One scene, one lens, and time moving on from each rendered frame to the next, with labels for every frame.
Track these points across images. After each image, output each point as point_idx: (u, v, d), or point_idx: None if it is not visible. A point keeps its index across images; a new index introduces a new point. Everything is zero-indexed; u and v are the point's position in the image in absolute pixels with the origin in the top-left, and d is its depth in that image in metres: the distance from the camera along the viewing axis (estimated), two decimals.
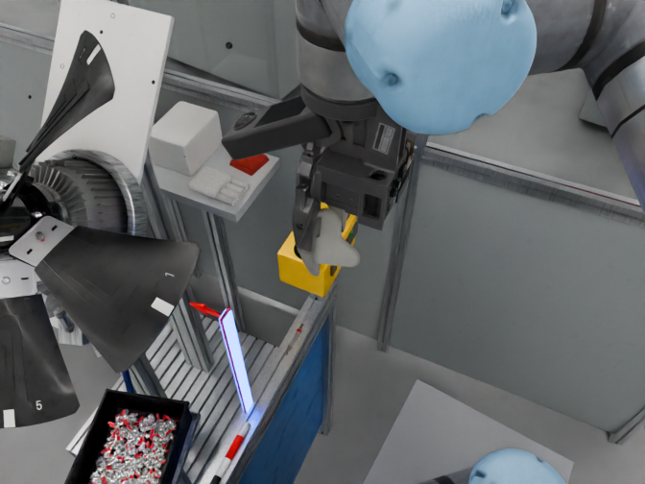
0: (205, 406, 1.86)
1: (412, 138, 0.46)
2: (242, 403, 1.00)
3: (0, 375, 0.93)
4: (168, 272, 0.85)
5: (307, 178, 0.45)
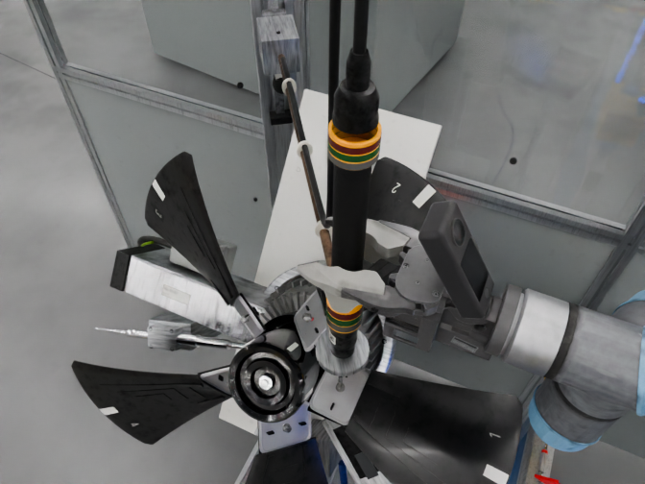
0: (347, 482, 1.77)
1: None
2: None
3: None
4: (492, 432, 0.77)
5: (424, 314, 0.51)
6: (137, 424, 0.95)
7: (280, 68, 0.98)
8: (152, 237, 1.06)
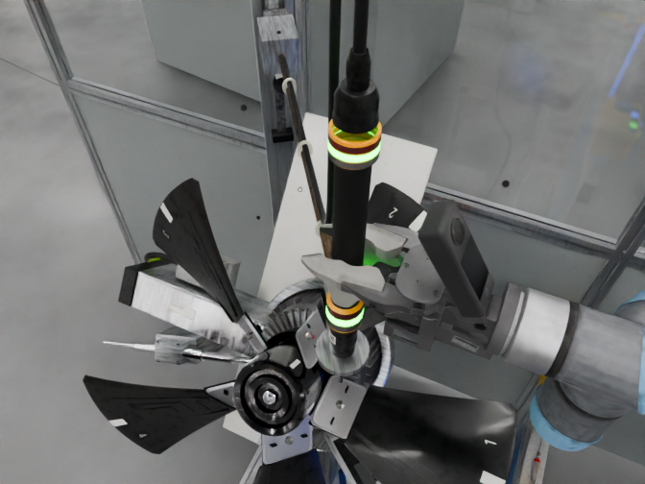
0: None
1: None
2: None
3: None
4: (488, 439, 0.79)
5: (424, 313, 0.51)
6: (145, 435, 0.99)
7: (281, 68, 0.98)
8: (158, 254, 1.10)
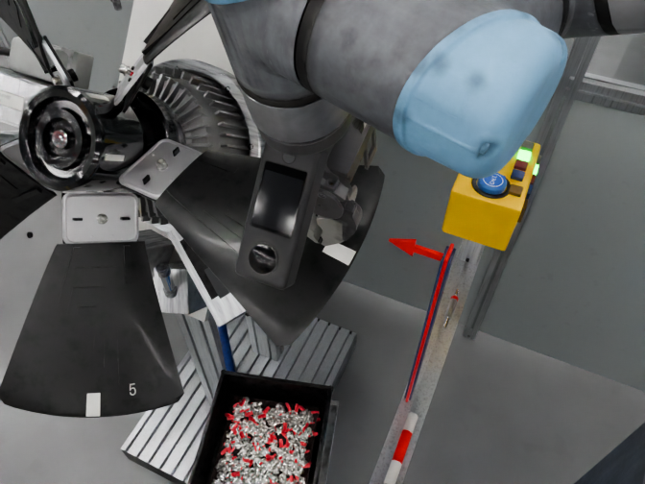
0: None
1: None
2: (409, 388, 0.75)
3: (86, 346, 0.69)
4: None
5: (348, 191, 0.44)
6: None
7: None
8: None
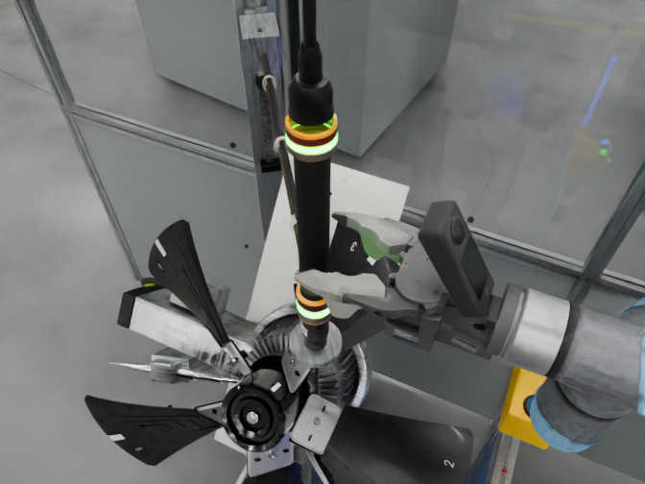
0: None
1: None
2: None
3: (146, 430, 1.02)
4: None
5: (424, 314, 0.51)
6: (161, 268, 1.01)
7: (262, 65, 0.99)
8: (154, 279, 1.19)
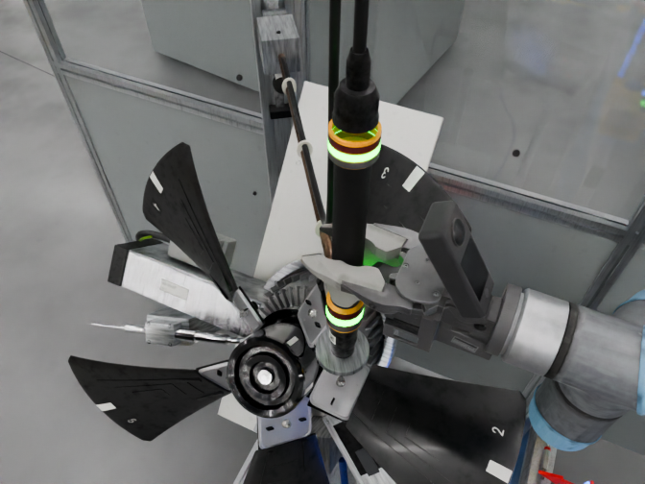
0: (347, 480, 1.76)
1: None
2: None
3: (140, 398, 0.88)
4: None
5: (424, 314, 0.51)
6: (157, 209, 0.87)
7: (280, 68, 0.98)
8: (150, 231, 1.05)
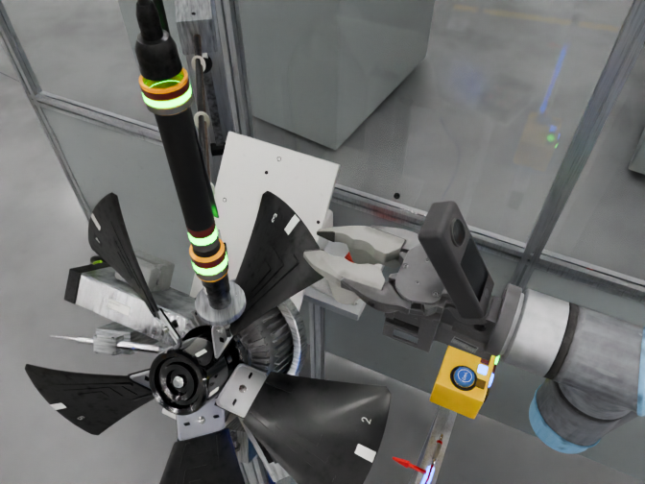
0: None
1: None
2: None
3: (84, 399, 1.06)
4: None
5: (424, 314, 0.51)
6: (99, 242, 1.05)
7: (194, 47, 1.03)
8: (101, 256, 1.23)
